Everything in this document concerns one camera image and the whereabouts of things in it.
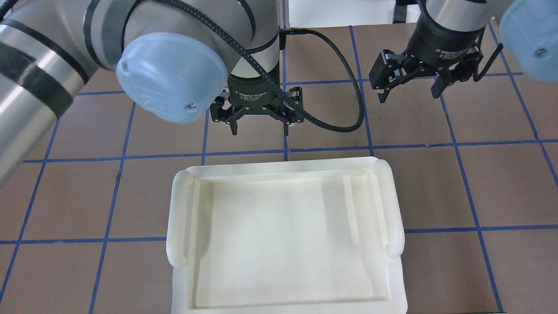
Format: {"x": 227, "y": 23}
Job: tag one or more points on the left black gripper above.
{"x": 252, "y": 92}

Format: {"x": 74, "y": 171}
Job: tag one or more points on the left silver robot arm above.
{"x": 172, "y": 57}

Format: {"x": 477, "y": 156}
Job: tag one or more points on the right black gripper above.
{"x": 444, "y": 46}

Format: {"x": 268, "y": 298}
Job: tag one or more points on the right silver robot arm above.
{"x": 526, "y": 28}

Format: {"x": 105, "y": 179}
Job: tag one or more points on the white plastic tray box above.
{"x": 294, "y": 237}

